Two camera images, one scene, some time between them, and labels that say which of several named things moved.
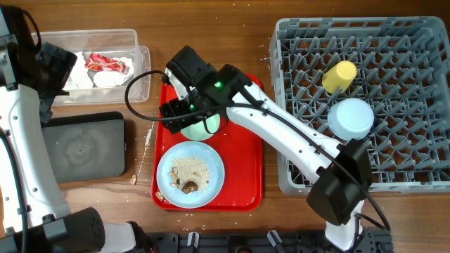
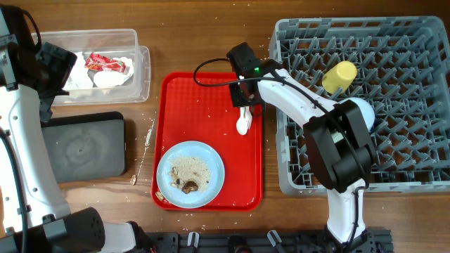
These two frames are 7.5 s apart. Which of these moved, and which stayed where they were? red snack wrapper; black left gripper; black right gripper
Moved: black right gripper
Stayed: red snack wrapper; black left gripper
